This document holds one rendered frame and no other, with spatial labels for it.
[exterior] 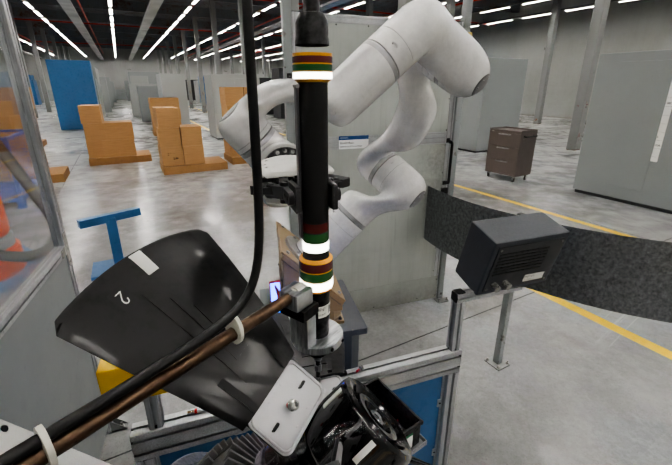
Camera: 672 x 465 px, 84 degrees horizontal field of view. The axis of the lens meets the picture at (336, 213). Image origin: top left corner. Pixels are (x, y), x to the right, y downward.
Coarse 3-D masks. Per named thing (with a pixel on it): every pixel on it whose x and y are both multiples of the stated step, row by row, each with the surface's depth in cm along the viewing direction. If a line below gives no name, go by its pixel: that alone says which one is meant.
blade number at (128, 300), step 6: (120, 288) 41; (114, 294) 40; (120, 294) 40; (126, 294) 41; (132, 294) 41; (114, 300) 40; (120, 300) 40; (126, 300) 40; (132, 300) 41; (138, 300) 41; (120, 306) 40; (126, 306) 40; (132, 306) 40
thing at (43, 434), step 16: (256, 80) 34; (256, 96) 35; (256, 112) 35; (256, 128) 36; (256, 144) 36; (256, 160) 36; (256, 176) 37; (256, 192) 37; (256, 208) 38; (256, 224) 38; (256, 240) 39; (256, 256) 39; (256, 272) 39; (240, 304) 38; (224, 320) 37; (208, 336) 36; (240, 336) 38; (176, 352) 33; (160, 368) 32; (128, 384) 30; (96, 400) 28; (112, 400) 29; (80, 416) 27; (48, 432) 26; (64, 432) 27; (16, 448) 25; (32, 448) 25; (48, 448) 25; (0, 464) 24; (48, 464) 26
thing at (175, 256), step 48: (192, 240) 51; (96, 288) 39; (144, 288) 42; (192, 288) 46; (240, 288) 50; (96, 336) 37; (144, 336) 40; (192, 336) 42; (192, 384) 40; (240, 384) 43
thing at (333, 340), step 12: (288, 288) 46; (312, 288) 46; (300, 300) 45; (312, 300) 47; (288, 312) 46; (300, 312) 45; (312, 312) 46; (300, 324) 48; (312, 324) 48; (336, 324) 53; (300, 336) 48; (312, 336) 48; (336, 336) 51; (300, 348) 49; (312, 348) 49; (324, 348) 49; (336, 348) 50
